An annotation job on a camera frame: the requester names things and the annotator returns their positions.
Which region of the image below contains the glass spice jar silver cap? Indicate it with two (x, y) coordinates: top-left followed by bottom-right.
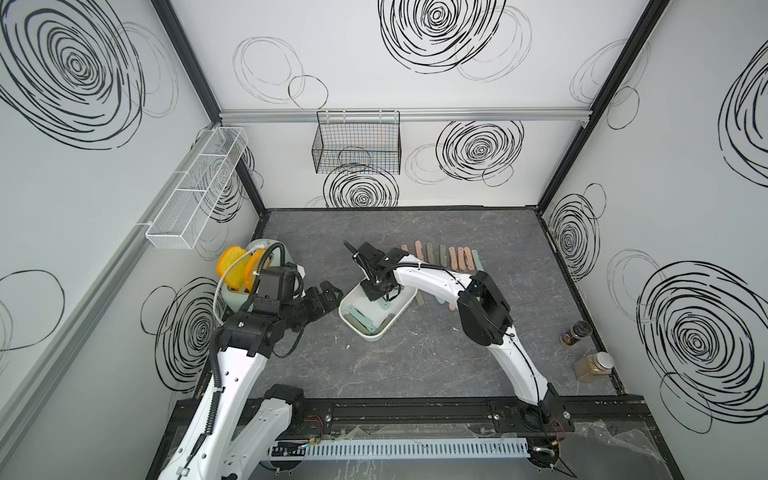
(573, 352), (615, 383)

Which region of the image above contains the white plastic storage box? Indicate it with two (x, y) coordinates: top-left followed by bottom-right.
(338, 284), (417, 342)

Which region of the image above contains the black wire basket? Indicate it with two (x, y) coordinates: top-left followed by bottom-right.
(311, 109), (402, 175)

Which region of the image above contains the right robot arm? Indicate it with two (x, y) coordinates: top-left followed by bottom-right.
(344, 242), (560, 427)

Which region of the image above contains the orange toast slice right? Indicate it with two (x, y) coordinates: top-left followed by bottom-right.
(244, 248), (265, 292)

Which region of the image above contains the long teal knife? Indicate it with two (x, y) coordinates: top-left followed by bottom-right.
(346, 306), (377, 335)

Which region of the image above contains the pink folding fruit knife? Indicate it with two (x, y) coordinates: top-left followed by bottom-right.
(448, 247), (458, 270)

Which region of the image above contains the aluminium wall rail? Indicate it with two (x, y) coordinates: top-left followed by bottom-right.
(219, 107), (592, 124)
(1, 121), (221, 463)

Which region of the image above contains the green toaster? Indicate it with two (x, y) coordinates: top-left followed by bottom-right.
(220, 238), (307, 313)

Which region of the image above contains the grey slotted cable duct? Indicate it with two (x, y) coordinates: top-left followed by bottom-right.
(266, 438), (531, 462)

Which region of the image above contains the spice jar black cap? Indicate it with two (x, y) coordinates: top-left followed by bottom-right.
(560, 320), (593, 347)

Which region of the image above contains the white wire shelf basket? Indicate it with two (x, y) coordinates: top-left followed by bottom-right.
(145, 126), (248, 250)

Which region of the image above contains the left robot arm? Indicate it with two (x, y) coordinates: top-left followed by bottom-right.
(159, 266), (344, 479)

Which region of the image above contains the white toaster cable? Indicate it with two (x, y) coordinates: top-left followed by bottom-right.
(212, 241), (269, 325)

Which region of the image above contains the aluminium wall rail back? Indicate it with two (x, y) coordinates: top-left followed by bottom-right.
(219, 107), (592, 124)

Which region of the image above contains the teal folding fruit knife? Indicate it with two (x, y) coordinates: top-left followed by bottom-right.
(471, 250), (484, 271)

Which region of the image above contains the orange toast slice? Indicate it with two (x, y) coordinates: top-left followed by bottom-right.
(216, 245), (250, 291)
(244, 248), (265, 292)

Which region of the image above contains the orange toast slice left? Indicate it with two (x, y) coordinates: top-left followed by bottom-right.
(216, 245), (250, 291)

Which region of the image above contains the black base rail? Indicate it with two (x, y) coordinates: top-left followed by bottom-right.
(173, 395), (652, 434)

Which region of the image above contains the aluminium wall rail left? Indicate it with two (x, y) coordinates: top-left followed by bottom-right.
(1, 121), (221, 463)

